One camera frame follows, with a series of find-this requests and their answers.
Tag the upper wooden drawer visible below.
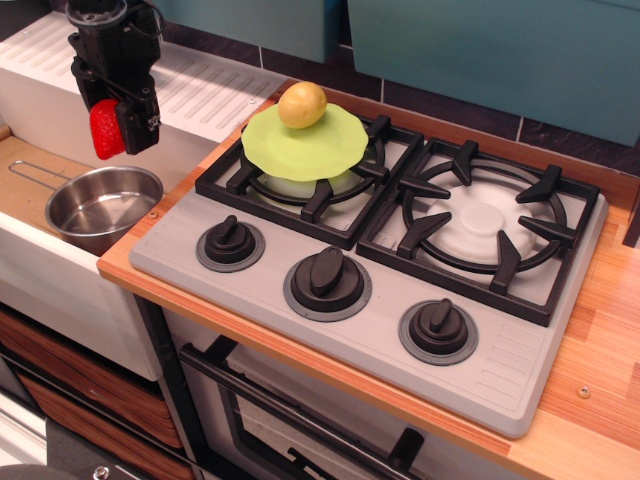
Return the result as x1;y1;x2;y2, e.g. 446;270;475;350
1;307;174;437

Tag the wooden drawer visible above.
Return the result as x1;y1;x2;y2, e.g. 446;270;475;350
18;373;195;480
1;307;174;437

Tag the yellow toy potato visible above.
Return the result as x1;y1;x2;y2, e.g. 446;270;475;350
277;81;327;130

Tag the black right stove knob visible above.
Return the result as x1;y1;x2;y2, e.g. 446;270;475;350
398;298;479;367

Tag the black left stove knob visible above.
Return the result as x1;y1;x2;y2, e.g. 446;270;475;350
196;215;266;273

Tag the grey toy stove top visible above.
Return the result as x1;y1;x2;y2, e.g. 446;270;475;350
129;185;589;438

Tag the black left burner grate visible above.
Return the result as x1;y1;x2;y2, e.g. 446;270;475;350
195;114;424;249

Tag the red toy strawberry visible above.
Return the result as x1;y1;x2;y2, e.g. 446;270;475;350
89;99;126;160

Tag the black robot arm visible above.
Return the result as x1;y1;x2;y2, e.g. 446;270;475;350
65;1;165;160

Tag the white toy sink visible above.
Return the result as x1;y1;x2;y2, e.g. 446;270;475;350
1;12;283;381

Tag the lower wooden drawer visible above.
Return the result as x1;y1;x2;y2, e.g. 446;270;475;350
18;373;195;480

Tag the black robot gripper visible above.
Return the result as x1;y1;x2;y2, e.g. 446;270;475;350
67;9;161;155

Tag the black stove knob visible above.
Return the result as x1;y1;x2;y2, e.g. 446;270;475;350
398;298;479;367
196;215;266;273
283;246;373;323

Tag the black oven door handle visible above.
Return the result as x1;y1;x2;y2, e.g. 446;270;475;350
179;344;424;479

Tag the black right burner grate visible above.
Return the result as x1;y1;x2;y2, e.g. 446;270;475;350
357;139;608;327

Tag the black burner grate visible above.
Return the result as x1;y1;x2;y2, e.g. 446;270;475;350
195;114;424;249
357;139;608;327

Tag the small steel pot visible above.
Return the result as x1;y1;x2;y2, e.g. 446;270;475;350
8;160;164;257

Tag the black middle stove knob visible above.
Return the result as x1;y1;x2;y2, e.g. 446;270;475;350
283;246;373;323

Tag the light green plastic plate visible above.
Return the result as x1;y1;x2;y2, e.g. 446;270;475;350
241;103;369;182

